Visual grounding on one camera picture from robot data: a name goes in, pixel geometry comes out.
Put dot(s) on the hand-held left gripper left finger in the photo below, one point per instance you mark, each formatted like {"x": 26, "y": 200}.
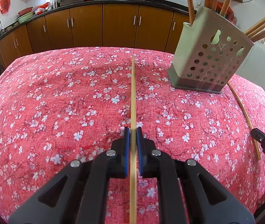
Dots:
{"x": 127, "y": 144}

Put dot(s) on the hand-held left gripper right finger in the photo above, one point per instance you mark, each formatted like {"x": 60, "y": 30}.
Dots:
{"x": 139, "y": 144}

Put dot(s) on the pale green perforated chopstick holder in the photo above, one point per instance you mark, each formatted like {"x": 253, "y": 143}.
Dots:
{"x": 186, "y": 58}

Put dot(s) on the red floral tablecloth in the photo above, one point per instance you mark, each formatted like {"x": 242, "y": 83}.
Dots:
{"x": 53, "y": 98}

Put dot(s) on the brown wooden base cabinets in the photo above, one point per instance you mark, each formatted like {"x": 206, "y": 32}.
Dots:
{"x": 118, "y": 25}

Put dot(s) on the red bag with green bottles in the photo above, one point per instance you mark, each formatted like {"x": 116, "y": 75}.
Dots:
{"x": 231, "y": 14}

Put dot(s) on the black kitchen countertop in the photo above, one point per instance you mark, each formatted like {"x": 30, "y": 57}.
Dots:
{"x": 104, "y": 1}

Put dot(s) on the metal and glass containers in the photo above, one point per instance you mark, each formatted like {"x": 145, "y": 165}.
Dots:
{"x": 55, "y": 0}

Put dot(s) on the red bag with white items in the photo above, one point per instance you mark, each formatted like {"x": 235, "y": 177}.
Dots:
{"x": 43, "y": 7}

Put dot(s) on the green basin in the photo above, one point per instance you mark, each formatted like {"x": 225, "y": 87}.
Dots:
{"x": 24, "y": 17}

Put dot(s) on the red basin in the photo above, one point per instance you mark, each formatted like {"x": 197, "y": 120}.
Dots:
{"x": 25, "y": 10}

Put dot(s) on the red plastic bag on hook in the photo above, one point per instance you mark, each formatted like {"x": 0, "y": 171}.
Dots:
{"x": 5, "y": 4}

